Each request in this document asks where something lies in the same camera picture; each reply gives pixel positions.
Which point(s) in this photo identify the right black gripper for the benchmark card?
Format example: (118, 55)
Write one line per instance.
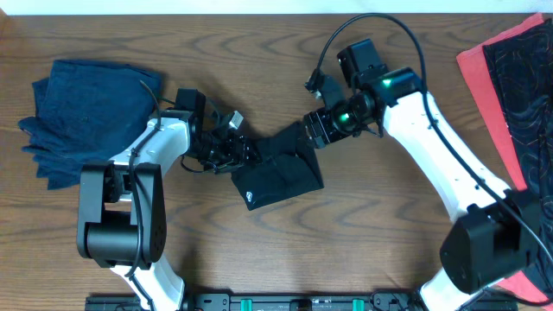
(320, 124)

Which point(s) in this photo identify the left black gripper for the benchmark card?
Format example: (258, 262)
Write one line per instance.
(235, 159)

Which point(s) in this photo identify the black t-shirt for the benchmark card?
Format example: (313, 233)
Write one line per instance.
(288, 168)

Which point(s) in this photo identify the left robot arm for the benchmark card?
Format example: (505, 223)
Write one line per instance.
(122, 221)

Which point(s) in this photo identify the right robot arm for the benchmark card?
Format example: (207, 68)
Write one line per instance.
(494, 232)

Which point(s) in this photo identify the folded navy blue garment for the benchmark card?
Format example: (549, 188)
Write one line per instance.
(86, 110)

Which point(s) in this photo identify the red garment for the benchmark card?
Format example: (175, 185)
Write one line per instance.
(474, 70)

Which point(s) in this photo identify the black patterned garment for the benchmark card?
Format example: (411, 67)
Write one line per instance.
(520, 69)

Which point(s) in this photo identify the black mounting rail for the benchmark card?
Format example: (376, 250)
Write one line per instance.
(224, 302)

